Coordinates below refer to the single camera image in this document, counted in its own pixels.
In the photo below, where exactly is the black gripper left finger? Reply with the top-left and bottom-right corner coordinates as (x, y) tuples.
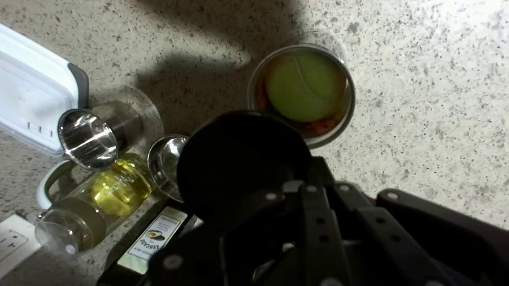
(304, 158), (334, 190)

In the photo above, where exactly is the clear tennis ball can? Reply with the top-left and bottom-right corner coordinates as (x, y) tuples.
(247, 45), (355, 148)

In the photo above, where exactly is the glass oil cruet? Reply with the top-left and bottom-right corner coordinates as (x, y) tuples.
(35, 155), (155, 256)

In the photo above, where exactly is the small steel bowl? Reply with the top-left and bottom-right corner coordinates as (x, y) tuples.
(147, 134), (188, 202)

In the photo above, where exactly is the black round can lid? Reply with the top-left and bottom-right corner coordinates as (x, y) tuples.
(177, 112), (312, 220)

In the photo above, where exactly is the white wall outlet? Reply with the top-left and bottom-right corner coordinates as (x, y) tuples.
(0, 215), (42, 280)

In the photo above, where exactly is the white plastic tray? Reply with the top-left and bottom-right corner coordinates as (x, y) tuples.
(0, 24), (90, 158)

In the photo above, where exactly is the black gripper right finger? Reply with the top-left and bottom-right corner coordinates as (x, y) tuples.
(334, 182), (360, 198)

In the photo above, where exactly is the green tennis ball with logo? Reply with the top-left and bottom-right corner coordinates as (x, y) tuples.
(264, 50), (347, 123)

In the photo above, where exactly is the dark olive oil bottle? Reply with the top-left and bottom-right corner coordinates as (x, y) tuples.
(97, 206), (198, 286)

